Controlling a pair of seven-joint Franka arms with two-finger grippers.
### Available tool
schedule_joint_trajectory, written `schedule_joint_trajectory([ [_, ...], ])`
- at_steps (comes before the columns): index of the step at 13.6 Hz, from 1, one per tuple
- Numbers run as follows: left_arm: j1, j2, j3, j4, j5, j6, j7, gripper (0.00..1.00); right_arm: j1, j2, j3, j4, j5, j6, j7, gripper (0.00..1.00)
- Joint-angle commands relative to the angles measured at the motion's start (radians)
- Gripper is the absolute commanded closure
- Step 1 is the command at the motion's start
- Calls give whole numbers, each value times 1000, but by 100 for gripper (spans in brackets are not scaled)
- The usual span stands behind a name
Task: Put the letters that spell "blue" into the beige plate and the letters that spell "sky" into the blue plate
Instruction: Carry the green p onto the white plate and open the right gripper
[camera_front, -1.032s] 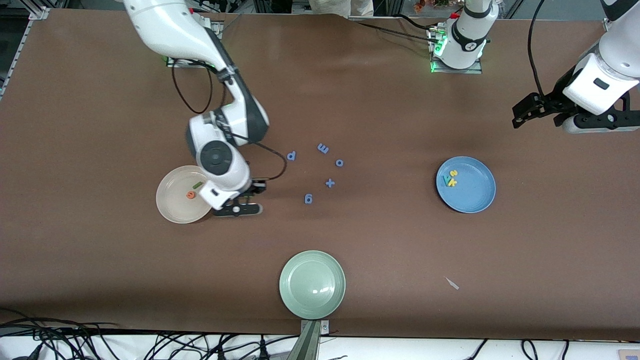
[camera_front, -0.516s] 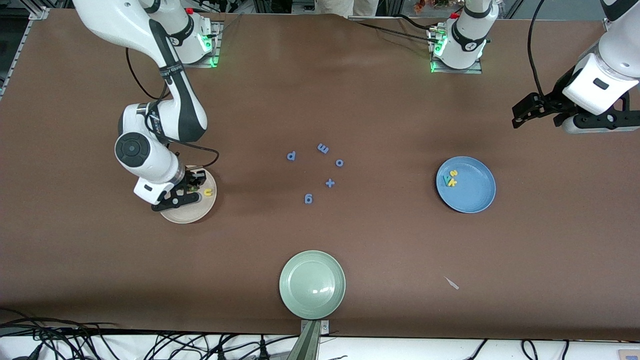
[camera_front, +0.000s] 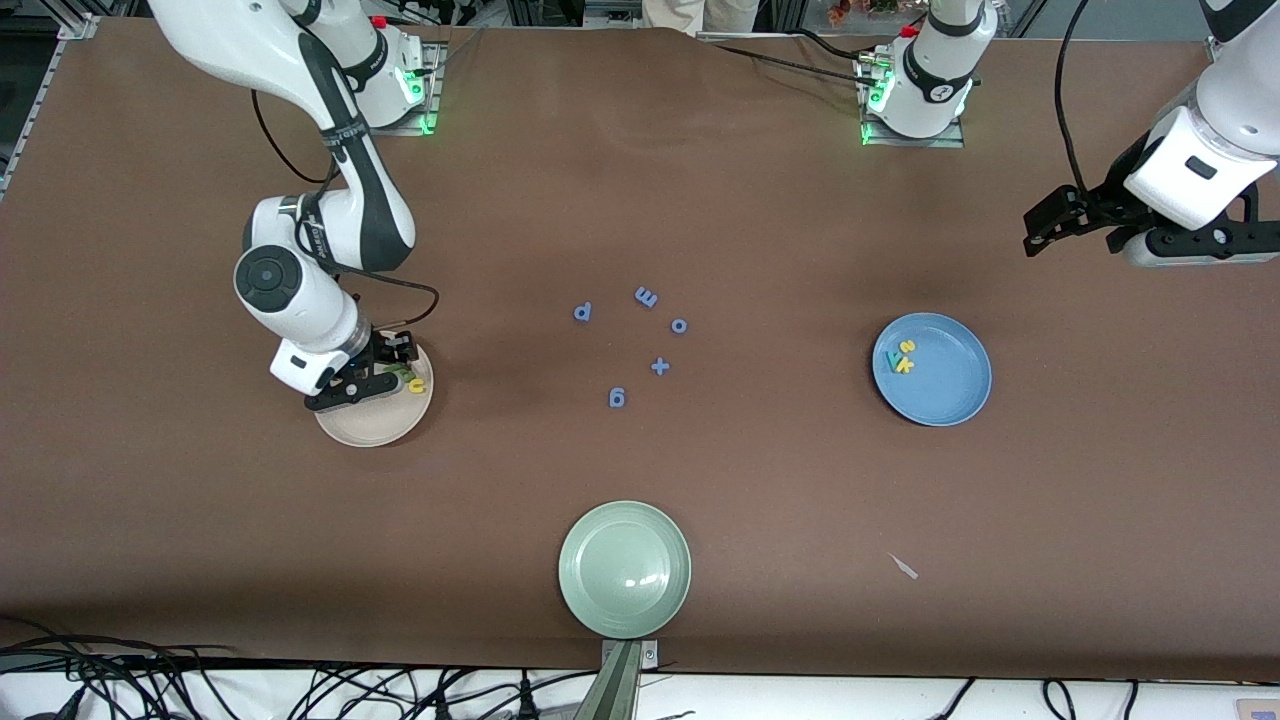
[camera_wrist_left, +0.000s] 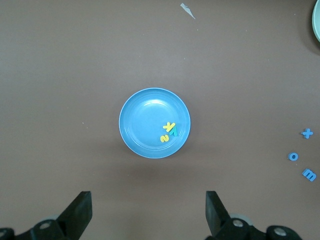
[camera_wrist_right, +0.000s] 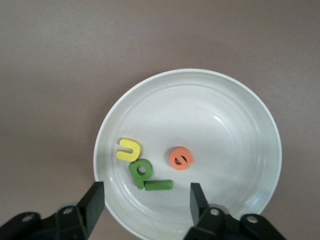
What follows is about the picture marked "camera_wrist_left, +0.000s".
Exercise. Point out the blue round plate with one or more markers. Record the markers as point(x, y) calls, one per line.
point(145, 122)

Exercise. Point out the blue letter o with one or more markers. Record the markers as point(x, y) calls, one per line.
point(290, 156)

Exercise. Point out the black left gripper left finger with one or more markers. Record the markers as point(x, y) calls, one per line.
point(80, 212)

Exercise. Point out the yellow letter s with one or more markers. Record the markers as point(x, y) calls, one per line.
point(164, 138)

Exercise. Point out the blue letter m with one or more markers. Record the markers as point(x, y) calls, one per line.
point(309, 175)

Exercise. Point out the blue plus sign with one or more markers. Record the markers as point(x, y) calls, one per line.
point(307, 133)

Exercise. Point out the yellow letter k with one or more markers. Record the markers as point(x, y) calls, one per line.
point(168, 126)

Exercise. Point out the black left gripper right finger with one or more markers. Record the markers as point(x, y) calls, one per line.
point(215, 212)

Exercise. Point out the pale green round plate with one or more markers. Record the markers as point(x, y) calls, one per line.
point(317, 17)

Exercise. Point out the white tape scrap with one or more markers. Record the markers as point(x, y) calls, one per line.
point(187, 10)

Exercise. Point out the teal letter y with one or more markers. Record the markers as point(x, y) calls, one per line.
point(174, 131)

